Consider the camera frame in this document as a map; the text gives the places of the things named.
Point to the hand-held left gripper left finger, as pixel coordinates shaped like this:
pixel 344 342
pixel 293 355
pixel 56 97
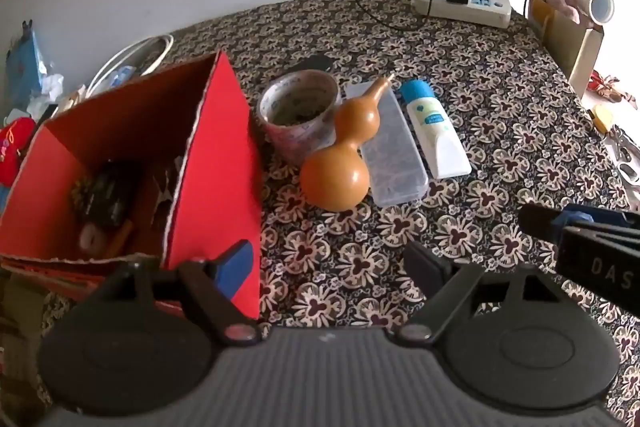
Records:
pixel 235 264

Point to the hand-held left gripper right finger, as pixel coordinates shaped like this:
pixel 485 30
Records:
pixel 420 264

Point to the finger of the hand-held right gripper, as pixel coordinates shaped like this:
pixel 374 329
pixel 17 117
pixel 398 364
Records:
pixel 540 222

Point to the red cardboard box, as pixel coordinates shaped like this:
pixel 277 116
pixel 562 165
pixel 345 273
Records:
pixel 220 187

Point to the clear plastic case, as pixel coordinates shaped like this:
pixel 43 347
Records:
pixel 395 167

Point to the orange bottle gourd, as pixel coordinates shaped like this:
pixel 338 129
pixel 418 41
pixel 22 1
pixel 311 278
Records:
pixel 335 177

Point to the white tube with blue cap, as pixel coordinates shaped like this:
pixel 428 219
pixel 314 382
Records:
pixel 440 142

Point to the patterned tape roll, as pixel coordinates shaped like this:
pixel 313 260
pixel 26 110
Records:
pixel 300 142

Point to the metal clipper tool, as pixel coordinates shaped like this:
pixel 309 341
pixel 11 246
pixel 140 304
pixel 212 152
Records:
pixel 167 187

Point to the silver metal tool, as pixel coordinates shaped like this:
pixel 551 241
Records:
pixel 622 152

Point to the orange stick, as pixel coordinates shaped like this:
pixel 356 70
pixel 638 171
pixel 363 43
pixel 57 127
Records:
pixel 121 238

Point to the brown floral patterned cloth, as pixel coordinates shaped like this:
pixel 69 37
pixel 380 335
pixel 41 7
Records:
pixel 500 107

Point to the small yellow object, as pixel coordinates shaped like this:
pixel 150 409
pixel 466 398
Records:
pixel 602 117

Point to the pale round object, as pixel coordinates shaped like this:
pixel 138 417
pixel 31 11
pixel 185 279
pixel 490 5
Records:
pixel 91 239

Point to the red patterned fabric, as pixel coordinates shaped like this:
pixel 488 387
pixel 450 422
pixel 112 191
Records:
pixel 607 84

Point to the small brown cardboard box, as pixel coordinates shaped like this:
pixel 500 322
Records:
pixel 565 42

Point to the black flat object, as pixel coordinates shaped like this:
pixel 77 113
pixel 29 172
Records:
pixel 312 63

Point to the white power strip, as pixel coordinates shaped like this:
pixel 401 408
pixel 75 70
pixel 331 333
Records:
pixel 492 9

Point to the red plush toy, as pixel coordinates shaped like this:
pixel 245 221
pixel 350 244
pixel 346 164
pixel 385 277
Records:
pixel 15 147

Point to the white plastic bag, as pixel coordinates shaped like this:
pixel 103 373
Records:
pixel 47 92

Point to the blue plastic packet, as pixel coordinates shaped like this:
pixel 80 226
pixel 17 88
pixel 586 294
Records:
pixel 25 67

